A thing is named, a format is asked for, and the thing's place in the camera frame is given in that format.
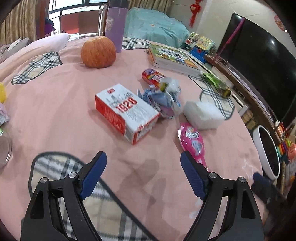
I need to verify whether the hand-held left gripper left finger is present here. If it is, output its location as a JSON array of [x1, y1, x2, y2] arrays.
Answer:
[[20, 151, 108, 241]]

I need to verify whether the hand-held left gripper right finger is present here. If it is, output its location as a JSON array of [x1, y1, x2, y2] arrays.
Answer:
[[180, 150, 265, 241]]

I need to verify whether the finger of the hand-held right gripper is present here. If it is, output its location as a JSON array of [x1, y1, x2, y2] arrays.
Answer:
[[252, 172, 288, 204]]

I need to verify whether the black white-rimmed trash bin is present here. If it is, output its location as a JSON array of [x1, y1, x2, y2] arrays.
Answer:
[[252, 125, 281, 179]]

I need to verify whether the red white cardboard box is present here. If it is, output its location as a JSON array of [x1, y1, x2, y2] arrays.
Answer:
[[95, 83, 160, 146]]

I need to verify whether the red candy tube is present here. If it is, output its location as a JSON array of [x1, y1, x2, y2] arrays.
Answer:
[[142, 68, 168, 90]]

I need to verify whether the pink checked-patch blanket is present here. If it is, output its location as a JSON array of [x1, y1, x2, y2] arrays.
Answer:
[[0, 36, 265, 241]]

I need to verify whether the crumpled blue white wrapper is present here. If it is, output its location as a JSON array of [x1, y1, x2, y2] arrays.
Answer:
[[137, 77, 183, 120]]

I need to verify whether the white brown-topped television cabinet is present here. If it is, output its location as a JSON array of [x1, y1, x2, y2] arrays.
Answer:
[[203, 54, 296, 186]]

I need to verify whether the green snack wrapper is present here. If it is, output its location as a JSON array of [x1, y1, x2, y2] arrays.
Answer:
[[201, 71, 232, 98]]

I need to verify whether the crumpled purple white wrapper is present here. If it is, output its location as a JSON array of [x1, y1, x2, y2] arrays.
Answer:
[[0, 102, 11, 126]]

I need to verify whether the black flat television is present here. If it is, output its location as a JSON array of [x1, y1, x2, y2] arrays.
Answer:
[[217, 13, 296, 126]]

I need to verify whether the thick green-covered book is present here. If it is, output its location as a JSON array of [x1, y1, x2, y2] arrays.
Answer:
[[148, 43, 201, 77]]

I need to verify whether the red orange apple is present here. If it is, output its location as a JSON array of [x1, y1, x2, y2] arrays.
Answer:
[[81, 36, 117, 69]]

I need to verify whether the colourful toy cash register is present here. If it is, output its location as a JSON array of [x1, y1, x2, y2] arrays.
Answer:
[[191, 36, 216, 63]]

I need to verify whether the green white toy wheel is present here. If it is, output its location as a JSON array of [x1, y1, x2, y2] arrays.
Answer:
[[185, 32, 200, 49]]

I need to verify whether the pale pink pillow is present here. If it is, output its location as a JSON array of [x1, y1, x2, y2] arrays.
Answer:
[[30, 32, 71, 50]]

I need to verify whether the pink rod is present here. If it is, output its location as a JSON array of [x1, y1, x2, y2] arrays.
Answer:
[[213, 19, 245, 67]]

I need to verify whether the purple insulated bottle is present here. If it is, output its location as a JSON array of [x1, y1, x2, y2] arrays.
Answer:
[[105, 0, 129, 53]]

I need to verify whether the grey cushion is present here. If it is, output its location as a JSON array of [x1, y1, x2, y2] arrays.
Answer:
[[0, 37, 33, 57]]

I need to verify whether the wooden framed glass door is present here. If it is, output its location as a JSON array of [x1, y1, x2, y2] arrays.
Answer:
[[42, 0, 111, 37]]

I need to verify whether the purple cloth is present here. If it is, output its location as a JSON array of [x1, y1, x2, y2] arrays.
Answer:
[[45, 19, 57, 35]]

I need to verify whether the teal covered armchair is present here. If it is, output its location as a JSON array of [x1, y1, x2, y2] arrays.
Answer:
[[124, 7, 191, 48]]

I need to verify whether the round red paper-cut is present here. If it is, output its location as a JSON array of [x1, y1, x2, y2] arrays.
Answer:
[[274, 15, 288, 32]]

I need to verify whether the red hanging knot decoration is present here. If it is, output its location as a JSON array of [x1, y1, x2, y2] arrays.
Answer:
[[189, 0, 204, 28]]

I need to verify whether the beige patterned curtain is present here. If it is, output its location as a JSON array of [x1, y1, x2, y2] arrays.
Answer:
[[0, 0, 50, 45], [128, 0, 171, 14]]

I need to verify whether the rainbow ring stacker toy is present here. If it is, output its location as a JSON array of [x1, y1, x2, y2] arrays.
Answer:
[[276, 138, 296, 163]]

